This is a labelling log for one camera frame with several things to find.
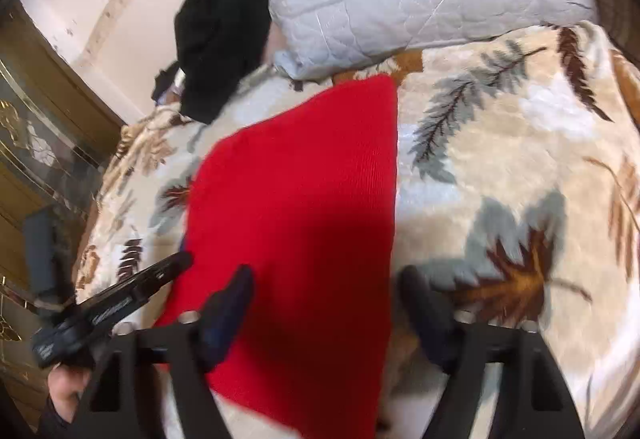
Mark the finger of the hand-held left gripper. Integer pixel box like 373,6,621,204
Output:
129,251,194,301

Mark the person's left hand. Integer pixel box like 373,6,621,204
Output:
47,361,94,426

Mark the small dark cloth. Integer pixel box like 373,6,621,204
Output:
152,61,187,106

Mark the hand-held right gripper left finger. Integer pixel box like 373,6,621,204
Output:
70,264,254,439

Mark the red and blue knit sweater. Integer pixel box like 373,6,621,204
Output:
150,73,400,439

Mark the wooden cabinet with glass door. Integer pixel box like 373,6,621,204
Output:
0,0,126,431

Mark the person's left forearm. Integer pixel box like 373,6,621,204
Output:
36,395,74,439

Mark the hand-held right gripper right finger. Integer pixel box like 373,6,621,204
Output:
399,265,586,439

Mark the cream leaf print blanket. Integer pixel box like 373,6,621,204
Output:
75,19,640,439

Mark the black cloth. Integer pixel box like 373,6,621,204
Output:
173,0,274,125

